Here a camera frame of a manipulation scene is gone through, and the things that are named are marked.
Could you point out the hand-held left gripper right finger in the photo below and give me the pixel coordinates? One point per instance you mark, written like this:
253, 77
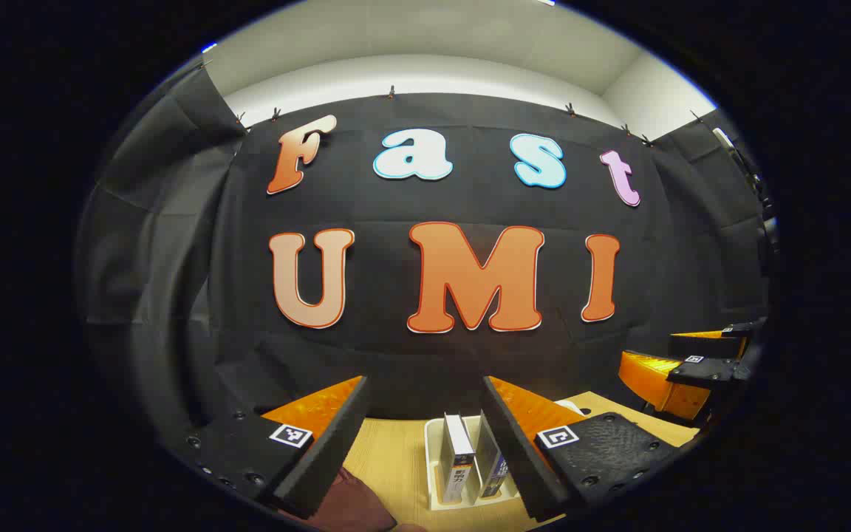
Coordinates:
518, 458

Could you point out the black backdrop cloth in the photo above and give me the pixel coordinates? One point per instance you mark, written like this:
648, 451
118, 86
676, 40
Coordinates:
396, 355

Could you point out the white plastic bookshelf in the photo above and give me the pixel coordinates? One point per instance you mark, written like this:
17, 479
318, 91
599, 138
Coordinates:
433, 458

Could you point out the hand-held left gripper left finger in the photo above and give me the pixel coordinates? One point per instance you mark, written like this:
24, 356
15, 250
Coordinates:
326, 451

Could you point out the grey book with white spine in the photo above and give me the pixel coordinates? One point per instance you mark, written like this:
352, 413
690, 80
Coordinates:
459, 458

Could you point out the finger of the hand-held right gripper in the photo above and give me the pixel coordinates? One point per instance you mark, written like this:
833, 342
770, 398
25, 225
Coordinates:
713, 369
706, 346

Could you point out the maroon schoolbag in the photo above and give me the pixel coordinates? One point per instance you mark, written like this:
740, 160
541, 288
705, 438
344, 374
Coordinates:
348, 506

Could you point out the book with blue spine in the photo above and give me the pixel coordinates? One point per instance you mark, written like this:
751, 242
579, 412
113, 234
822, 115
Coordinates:
490, 465

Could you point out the row of small cloth clips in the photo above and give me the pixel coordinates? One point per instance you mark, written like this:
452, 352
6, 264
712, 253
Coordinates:
391, 92

